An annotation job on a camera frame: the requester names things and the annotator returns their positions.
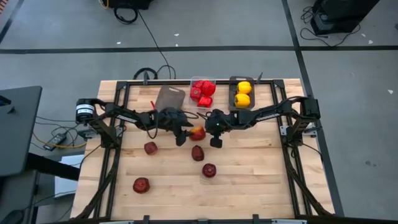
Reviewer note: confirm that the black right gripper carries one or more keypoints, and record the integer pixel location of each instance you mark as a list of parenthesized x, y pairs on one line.
[(219, 121)]

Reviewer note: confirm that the white sheet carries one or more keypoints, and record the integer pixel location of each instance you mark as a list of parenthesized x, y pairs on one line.
[(66, 183)]

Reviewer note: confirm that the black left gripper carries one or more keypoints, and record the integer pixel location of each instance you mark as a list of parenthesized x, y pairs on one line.
[(171, 119)]

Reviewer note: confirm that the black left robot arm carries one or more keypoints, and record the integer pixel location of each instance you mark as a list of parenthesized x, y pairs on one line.
[(140, 119)]

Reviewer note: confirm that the black aluminium table frame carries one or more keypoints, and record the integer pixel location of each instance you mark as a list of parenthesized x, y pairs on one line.
[(168, 82)]

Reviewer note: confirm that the dark red apple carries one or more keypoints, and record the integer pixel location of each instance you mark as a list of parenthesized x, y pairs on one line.
[(150, 148), (141, 185), (197, 153), (209, 170)]

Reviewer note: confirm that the black equipment box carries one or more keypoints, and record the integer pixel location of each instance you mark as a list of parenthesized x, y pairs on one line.
[(339, 15)]

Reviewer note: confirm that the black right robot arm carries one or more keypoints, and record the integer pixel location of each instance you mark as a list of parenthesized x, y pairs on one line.
[(258, 116)]

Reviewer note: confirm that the red yellow apple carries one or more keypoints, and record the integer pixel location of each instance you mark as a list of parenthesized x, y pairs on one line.
[(197, 133)]

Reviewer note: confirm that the grey desk top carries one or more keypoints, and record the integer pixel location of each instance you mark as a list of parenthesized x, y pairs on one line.
[(18, 130)]

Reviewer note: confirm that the black power adapter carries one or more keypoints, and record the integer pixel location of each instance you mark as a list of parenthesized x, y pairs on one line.
[(56, 140)]

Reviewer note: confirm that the clear plastic basket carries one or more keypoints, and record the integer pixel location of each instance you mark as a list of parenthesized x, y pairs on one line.
[(202, 78)]

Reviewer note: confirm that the dark grey plastic basket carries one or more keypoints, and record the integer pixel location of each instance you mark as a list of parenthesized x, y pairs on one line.
[(231, 102)]

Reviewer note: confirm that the grey cutting board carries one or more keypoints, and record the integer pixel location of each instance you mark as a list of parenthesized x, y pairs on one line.
[(169, 98)]

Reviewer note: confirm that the red bell pepper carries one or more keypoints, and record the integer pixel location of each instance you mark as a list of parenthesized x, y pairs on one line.
[(205, 101), (208, 88), (198, 84), (195, 93)]

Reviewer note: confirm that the yellow bell pepper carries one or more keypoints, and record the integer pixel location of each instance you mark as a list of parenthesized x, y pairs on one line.
[(242, 100), (244, 87)]

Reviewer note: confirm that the black desk beam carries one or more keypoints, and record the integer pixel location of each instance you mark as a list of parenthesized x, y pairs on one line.
[(53, 166)]

